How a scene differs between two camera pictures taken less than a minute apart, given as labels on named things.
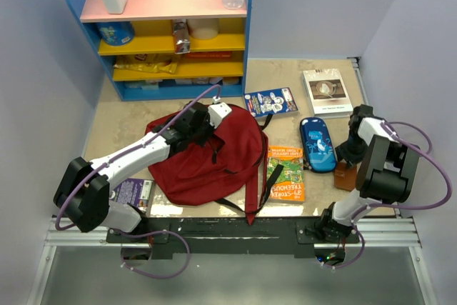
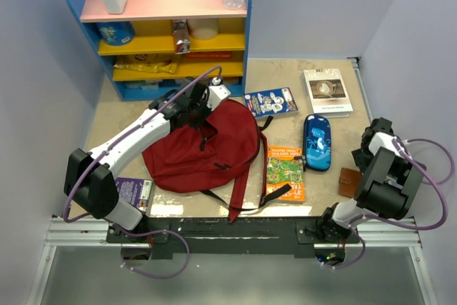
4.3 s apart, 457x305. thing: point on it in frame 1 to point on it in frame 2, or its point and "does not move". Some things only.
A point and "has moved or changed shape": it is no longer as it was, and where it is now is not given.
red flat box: x=210 y=55 does not move
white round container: x=203 y=28 does not move
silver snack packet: x=181 y=36 does not move
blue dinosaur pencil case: x=318 y=151 does not move
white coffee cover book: x=325 y=92 does not move
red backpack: x=208 y=173 has moved or changed shape
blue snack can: x=116 y=33 does not move
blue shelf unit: x=174 y=40 does not move
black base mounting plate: x=227 y=238 does not move
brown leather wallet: x=345 y=176 has moved or changed shape
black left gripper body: x=201 y=136 to x=199 y=112
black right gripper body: x=354 y=148 to x=362 y=155
